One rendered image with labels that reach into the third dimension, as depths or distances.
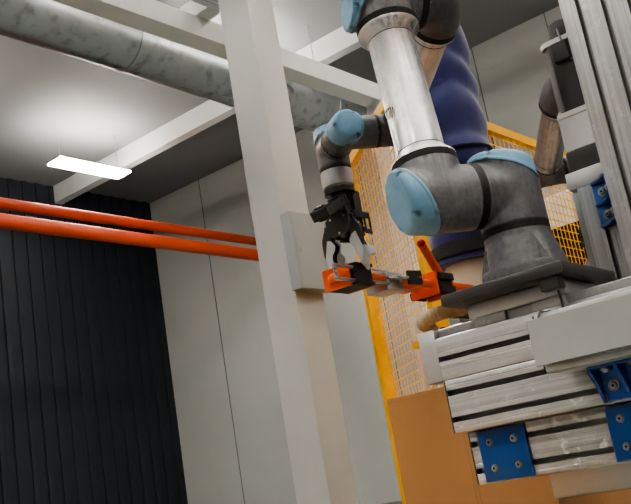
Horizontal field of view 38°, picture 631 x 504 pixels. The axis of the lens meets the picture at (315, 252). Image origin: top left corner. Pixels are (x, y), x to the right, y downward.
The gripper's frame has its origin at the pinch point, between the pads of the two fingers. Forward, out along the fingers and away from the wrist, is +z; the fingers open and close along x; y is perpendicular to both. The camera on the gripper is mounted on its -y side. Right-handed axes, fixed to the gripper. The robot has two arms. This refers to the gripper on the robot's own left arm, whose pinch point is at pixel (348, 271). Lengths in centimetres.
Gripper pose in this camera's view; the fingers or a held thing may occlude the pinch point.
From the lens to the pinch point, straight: 203.2
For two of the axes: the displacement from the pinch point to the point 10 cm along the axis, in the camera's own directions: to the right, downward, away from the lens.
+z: 1.7, 9.5, -2.6
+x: -7.5, 2.9, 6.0
